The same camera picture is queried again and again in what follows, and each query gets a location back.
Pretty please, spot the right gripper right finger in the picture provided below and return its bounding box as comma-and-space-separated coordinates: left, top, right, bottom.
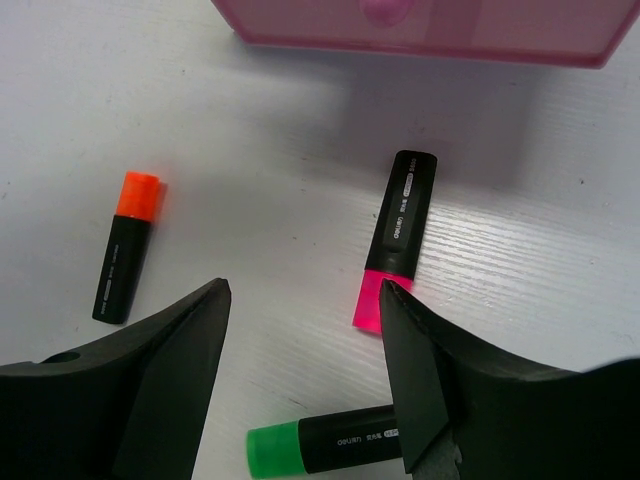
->
380, 280, 639, 479

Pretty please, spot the pink cap highlighter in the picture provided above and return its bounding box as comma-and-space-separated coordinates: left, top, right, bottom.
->
352, 150, 437, 334

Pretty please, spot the green cap highlighter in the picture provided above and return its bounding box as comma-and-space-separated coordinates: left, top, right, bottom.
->
246, 405, 401, 479

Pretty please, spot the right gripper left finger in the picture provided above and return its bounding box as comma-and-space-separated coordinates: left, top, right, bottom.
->
1, 279, 231, 479

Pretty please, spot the orange cap highlighter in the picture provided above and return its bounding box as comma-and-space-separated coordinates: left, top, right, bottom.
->
92, 171, 161, 325

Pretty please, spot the pink small drawer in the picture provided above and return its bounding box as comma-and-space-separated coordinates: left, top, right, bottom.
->
214, 0, 639, 69

